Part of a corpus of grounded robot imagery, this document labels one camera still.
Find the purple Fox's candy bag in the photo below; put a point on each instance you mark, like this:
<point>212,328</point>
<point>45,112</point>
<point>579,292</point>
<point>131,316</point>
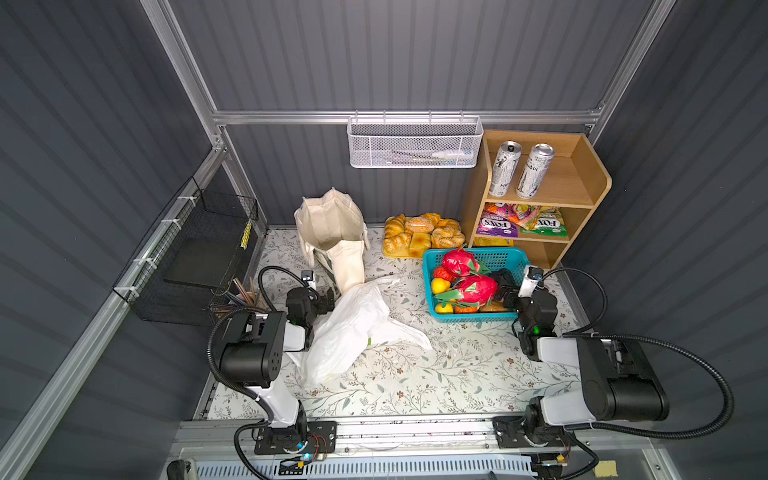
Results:
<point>498,219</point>

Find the upper pink dragon fruit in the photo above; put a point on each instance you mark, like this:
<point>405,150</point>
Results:
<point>461,262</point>

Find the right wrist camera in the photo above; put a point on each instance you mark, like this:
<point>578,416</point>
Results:
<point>532,276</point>

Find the wooden shelf unit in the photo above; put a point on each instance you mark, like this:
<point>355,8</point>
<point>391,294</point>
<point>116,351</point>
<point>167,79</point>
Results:
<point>576,182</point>

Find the cream canvas tote bag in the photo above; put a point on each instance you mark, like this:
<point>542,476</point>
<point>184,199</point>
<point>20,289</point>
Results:
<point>332,232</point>

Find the white plastic grocery bag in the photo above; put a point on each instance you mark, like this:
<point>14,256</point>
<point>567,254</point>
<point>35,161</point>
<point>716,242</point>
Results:
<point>360,319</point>

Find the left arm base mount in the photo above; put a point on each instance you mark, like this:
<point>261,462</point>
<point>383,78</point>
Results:
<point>314,437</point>

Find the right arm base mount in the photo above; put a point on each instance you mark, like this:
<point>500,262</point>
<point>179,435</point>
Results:
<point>523,431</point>

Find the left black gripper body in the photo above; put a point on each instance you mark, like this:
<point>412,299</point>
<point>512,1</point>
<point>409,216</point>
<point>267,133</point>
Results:
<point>324,302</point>

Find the floral table mat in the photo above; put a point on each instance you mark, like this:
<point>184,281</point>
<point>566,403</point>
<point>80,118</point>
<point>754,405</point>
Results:
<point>472,368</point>

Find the pink dragon fruit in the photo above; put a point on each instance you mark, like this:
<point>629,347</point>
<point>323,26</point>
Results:
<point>461,262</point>
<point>474,289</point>

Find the white wire wall basket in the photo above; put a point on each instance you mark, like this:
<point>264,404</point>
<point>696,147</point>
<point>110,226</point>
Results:
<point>410,141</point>

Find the silver drink can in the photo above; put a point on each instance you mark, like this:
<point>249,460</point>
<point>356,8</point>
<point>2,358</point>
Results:
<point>503,168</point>
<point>536,167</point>

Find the yellow lemon lower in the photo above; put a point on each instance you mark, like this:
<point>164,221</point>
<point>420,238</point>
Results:
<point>444,308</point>

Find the pink pencil cup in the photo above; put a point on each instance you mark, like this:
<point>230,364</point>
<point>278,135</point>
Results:
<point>238,295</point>

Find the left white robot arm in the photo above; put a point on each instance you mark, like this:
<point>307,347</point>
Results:
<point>246,347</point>

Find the yellow lemon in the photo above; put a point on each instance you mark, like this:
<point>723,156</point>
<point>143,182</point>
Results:
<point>439,285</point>
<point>444,308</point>

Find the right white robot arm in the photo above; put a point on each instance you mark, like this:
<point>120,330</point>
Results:
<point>618,384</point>

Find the black wire wall basket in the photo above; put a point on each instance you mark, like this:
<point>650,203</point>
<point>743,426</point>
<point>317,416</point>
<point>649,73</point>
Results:
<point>188,270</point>

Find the lower pink dragon fruit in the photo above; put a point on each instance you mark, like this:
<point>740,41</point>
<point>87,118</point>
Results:
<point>474,289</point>

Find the green Fox's candy bag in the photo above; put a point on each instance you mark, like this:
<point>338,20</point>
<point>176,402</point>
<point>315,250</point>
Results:
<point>546,221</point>

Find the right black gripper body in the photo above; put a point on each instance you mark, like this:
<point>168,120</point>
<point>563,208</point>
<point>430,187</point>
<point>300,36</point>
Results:
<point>514,294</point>

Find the yellow lemon upper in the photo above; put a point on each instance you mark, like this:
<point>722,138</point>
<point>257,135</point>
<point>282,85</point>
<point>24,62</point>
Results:
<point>439,285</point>

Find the yellow bread tray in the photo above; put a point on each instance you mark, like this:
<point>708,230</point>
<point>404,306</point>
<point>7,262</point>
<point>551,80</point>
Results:
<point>411,237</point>

